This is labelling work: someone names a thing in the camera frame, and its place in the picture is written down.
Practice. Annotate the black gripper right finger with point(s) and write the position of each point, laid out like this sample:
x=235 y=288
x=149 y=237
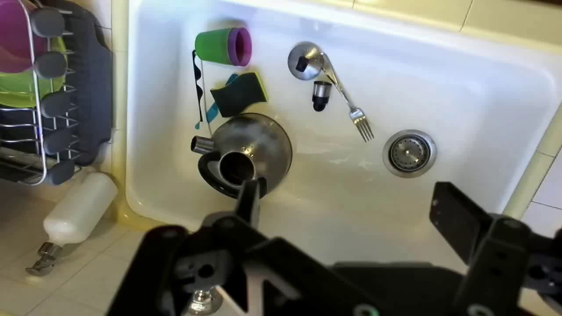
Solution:
x=502 y=264

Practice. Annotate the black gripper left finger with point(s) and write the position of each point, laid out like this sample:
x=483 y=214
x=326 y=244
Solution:
x=193 y=264

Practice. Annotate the metal sink drain lid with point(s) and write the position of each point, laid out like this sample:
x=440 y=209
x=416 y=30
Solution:
x=409 y=153

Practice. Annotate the white ceramic sink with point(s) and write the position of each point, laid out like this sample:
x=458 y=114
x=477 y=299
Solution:
x=351 y=193

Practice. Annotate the green cup purple lid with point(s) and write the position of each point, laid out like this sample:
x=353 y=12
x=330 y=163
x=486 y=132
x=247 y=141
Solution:
x=212 y=46

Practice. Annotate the white plastic pump bottle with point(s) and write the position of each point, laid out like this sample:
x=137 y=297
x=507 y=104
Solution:
x=79 y=207

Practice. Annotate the stainless steel kettle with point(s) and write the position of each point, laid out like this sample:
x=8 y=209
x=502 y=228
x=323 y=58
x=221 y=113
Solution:
x=263 y=141

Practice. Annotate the black white striped straw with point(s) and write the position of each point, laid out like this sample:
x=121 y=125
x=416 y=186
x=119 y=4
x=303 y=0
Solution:
x=198 y=88

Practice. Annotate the dark sponge with teal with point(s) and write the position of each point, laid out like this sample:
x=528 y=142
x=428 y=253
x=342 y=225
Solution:
x=238 y=93

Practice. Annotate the silver fork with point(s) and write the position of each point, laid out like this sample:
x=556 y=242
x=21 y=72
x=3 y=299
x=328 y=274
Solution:
x=361 y=123

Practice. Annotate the dark grey dish rack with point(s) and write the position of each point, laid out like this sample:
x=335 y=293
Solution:
x=87 y=88

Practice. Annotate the purple bowl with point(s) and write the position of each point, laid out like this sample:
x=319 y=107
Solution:
x=14 y=35

